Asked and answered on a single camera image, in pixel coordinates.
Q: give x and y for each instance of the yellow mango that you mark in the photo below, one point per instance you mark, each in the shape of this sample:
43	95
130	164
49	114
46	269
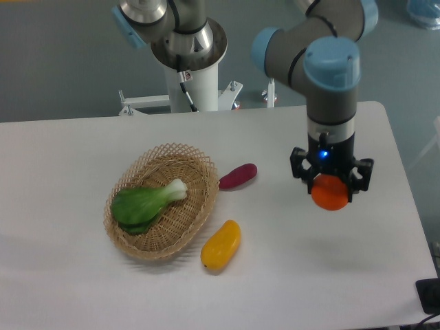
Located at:
221	246

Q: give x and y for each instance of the green bok choy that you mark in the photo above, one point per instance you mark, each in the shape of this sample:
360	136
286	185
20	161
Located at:
135	209

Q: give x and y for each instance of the purple sweet potato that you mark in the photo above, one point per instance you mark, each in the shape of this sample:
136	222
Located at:
239	176

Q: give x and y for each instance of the orange fruit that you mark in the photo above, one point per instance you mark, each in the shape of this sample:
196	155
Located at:
329	192

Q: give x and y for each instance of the black device at edge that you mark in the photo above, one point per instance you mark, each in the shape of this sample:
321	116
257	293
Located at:
428	292

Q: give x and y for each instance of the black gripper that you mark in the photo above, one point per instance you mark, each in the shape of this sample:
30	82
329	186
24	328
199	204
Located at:
332	159

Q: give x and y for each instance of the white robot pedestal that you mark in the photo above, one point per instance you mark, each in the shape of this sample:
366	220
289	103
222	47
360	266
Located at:
191	68

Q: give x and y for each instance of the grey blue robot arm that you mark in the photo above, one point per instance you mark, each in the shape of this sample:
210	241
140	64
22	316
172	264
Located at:
318	59

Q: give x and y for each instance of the blue object on floor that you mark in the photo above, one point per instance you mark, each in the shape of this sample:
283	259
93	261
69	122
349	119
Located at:
424	12

